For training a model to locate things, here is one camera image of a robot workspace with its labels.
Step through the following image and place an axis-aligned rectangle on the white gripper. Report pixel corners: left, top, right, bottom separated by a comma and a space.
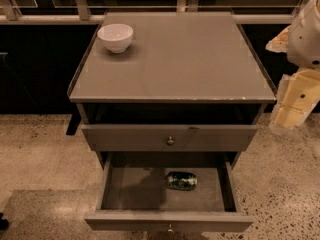
265, 27, 320, 134

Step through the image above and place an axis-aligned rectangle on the brass drawer knob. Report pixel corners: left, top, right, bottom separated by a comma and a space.
167, 224, 174, 233
167, 136, 175, 146

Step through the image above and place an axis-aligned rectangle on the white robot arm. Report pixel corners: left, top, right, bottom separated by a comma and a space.
266, 0, 320, 134

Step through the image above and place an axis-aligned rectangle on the metal window railing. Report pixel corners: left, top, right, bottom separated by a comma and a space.
0, 0, 309, 24

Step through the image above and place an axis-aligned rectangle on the black object at floor edge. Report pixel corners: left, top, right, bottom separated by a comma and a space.
0, 213, 9, 230

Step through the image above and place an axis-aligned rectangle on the grey top drawer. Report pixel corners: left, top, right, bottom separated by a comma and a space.
82, 124, 257, 152

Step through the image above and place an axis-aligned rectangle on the white ceramic bowl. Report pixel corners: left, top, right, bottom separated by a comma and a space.
98, 24, 134, 53

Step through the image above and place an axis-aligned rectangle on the open grey middle drawer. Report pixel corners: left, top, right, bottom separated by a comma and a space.
85, 162, 253, 232

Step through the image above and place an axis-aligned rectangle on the brass top drawer knob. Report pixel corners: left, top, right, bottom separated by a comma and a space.
167, 136, 175, 146

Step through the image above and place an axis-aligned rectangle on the green soda can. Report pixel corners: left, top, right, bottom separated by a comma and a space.
165, 171, 197, 191

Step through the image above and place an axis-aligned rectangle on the grey drawer cabinet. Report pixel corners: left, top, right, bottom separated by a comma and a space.
68, 12, 275, 164

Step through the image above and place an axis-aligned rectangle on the brass middle drawer knob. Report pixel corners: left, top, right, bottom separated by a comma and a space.
167, 224, 174, 233

